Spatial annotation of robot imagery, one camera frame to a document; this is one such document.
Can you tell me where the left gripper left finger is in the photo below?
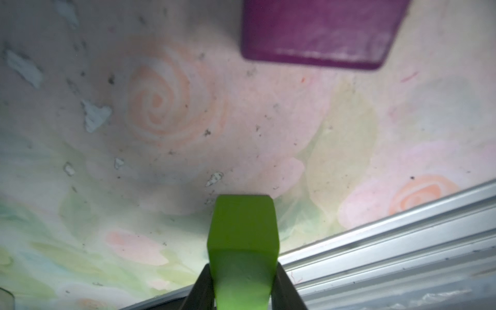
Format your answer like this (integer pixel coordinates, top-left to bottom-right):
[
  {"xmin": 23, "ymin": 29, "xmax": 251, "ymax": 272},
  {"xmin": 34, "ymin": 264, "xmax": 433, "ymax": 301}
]
[{"xmin": 180, "ymin": 264, "xmax": 214, "ymax": 310}]

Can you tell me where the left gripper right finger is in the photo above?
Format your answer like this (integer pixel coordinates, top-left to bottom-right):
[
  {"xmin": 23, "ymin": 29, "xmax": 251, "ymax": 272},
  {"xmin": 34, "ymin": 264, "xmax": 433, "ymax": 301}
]
[{"xmin": 271, "ymin": 263, "xmax": 307, "ymax": 310}]

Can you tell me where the green block front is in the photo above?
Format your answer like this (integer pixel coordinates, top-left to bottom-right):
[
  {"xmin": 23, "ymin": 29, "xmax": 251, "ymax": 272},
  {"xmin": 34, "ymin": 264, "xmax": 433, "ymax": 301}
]
[{"xmin": 207, "ymin": 195, "xmax": 280, "ymax": 309}]

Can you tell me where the purple cube block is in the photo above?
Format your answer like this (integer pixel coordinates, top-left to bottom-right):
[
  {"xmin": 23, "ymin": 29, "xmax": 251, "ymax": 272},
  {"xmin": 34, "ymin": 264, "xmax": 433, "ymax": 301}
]
[{"xmin": 240, "ymin": 0, "xmax": 410, "ymax": 71}]

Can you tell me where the aluminium front rail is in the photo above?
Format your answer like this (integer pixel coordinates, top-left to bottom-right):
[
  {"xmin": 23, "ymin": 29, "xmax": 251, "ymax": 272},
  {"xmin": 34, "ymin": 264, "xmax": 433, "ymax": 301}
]
[{"xmin": 134, "ymin": 181, "xmax": 495, "ymax": 309}]

